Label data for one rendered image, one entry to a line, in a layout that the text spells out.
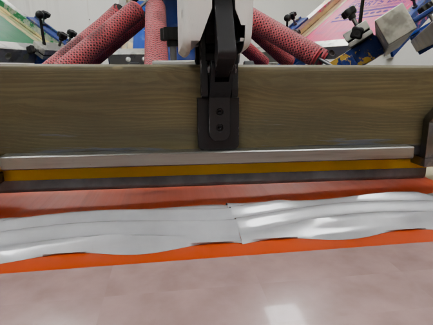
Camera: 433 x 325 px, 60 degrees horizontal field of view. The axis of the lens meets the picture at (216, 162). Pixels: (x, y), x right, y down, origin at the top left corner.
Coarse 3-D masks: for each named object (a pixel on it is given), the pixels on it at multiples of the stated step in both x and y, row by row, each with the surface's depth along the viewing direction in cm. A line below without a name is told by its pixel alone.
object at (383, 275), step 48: (240, 192) 33; (288, 192) 33; (336, 192) 32; (432, 192) 32; (288, 240) 23; (336, 240) 23; (384, 240) 23; (432, 240) 23; (288, 288) 18; (336, 288) 18; (384, 288) 18; (432, 288) 18
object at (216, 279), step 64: (64, 192) 34; (128, 192) 33; (192, 192) 33; (64, 256) 22; (128, 256) 22; (192, 256) 22; (0, 320) 16; (64, 320) 16; (128, 320) 16; (192, 320) 16; (256, 320) 16
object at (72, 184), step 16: (160, 176) 31; (176, 176) 31; (192, 176) 31; (208, 176) 31; (224, 176) 32; (240, 176) 32; (256, 176) 32; (272, 176) 32; (288, 176) 32; (304, 176) 33; (320, 176) 33; (336, 176) 33; (352, 176) 33; (368, 176) 33; (384, 176) 34; (400, 176) 34; (416, 176) 34; (0, 192) 30; (16, 192) 30
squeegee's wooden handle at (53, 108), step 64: (0, 64) 27; (64, 64) 28; (128, 64) 28; (192, 64) 29; (256, 64) 29; (0, 128) 28; (64, 128) 28; (128, 128) 29; (192, 128) 29; (256, 128) 30; (320, 128) 31; (384, 128) 31
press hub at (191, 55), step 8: (168, 0) 105; (176, 0) 104; (168, 8) 105; (176, 8) 104; (168, 16) 106; (176, 16) 105; (168, 24) 106; (176, 24) 105; (168, 48) 106; (168, 56) 106; (192, 56) 107
